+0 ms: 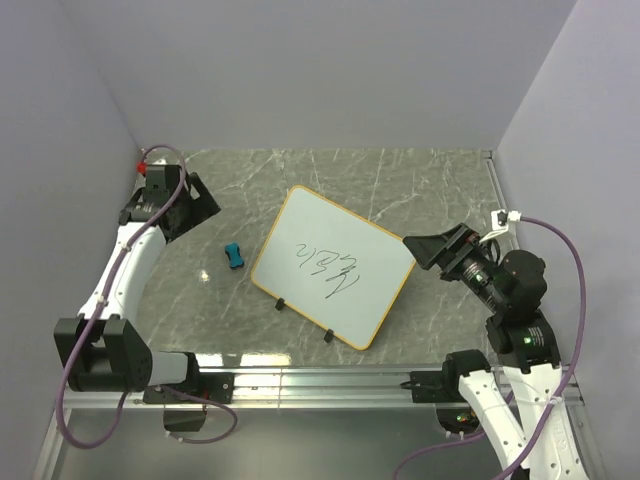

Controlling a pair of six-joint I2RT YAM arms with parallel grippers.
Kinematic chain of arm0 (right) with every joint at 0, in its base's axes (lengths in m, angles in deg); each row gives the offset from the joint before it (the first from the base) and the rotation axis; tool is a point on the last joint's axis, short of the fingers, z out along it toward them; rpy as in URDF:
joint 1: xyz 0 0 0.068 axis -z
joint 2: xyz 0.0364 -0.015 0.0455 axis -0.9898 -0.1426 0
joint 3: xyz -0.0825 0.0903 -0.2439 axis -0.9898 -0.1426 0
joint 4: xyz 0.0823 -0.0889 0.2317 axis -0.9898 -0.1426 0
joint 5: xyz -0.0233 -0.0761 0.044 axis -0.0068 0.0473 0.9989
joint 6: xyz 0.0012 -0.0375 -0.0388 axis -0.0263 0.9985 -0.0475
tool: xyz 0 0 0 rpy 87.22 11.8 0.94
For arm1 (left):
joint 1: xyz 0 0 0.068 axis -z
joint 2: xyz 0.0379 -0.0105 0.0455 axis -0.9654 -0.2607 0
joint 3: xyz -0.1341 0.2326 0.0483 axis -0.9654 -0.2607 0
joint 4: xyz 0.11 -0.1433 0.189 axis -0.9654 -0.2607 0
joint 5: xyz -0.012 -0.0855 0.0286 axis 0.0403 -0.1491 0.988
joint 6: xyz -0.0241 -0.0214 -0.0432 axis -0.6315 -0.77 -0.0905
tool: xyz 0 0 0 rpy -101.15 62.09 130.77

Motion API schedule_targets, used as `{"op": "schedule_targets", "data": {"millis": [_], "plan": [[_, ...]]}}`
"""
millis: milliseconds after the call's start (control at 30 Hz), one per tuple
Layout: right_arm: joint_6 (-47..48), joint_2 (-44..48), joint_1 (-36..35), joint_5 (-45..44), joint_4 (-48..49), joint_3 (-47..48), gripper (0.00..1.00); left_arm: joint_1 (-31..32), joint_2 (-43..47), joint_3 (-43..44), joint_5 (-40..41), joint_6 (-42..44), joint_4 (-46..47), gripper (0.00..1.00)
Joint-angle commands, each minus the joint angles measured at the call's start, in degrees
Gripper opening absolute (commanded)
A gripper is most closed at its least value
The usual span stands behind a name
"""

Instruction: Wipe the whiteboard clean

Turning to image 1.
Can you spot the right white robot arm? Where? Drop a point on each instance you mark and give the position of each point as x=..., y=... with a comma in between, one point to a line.
x=529, y=430

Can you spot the aluminium rail frame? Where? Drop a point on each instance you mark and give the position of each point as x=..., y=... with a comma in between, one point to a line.
x=301, y=407

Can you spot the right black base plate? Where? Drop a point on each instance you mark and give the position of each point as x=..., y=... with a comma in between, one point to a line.
x=428, y=387

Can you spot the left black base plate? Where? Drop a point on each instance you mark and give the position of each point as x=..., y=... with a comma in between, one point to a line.
x=216, y=386

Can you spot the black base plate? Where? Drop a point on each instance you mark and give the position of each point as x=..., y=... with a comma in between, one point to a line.
x=428, y=387
x=216, y=386

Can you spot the white board with yellow frame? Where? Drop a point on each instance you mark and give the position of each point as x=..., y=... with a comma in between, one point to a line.
x=337, y=269

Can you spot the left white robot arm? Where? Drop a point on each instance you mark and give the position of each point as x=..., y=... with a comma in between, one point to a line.
x=100, y=348

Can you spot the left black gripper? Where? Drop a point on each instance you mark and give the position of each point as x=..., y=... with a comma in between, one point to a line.
x=203, y=207

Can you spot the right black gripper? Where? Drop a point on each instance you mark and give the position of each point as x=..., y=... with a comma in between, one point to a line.
x=431, y=248

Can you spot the blue whiteboard eraser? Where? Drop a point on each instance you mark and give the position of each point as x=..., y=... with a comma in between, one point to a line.
x=234, y=256

